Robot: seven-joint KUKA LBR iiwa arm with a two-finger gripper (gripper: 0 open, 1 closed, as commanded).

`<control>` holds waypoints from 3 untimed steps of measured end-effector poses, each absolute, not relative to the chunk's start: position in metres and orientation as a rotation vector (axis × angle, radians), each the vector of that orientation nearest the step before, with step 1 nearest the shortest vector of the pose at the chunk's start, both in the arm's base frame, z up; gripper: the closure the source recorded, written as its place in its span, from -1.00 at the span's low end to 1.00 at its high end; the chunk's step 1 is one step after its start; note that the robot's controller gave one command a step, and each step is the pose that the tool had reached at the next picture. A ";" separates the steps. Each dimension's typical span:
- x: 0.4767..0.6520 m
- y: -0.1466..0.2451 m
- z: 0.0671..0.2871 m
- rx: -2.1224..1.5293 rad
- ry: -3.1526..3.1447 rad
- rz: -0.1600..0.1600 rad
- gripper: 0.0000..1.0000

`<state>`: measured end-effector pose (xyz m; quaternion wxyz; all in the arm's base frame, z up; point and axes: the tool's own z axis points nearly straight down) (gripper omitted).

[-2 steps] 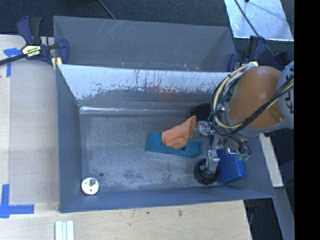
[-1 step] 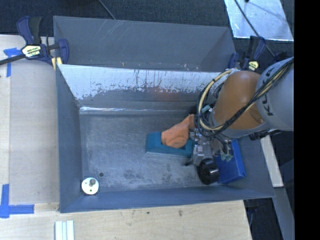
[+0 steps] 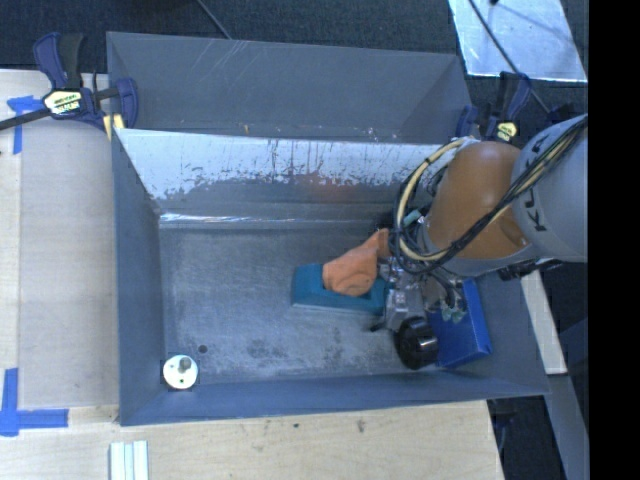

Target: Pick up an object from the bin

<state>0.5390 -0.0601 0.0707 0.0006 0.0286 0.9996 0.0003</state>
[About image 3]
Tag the orange toy animal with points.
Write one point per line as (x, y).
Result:
(350, 270)

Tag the blue box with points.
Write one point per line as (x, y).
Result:
(462, 333)

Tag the teal flat block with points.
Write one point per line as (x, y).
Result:
(307, 283)

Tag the grey metal bin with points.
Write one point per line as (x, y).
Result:
(240, 288)

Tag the white round knob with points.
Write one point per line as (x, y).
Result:
(177, 374)

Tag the black cylinder on white bracket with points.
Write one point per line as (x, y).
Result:
(415, 345)

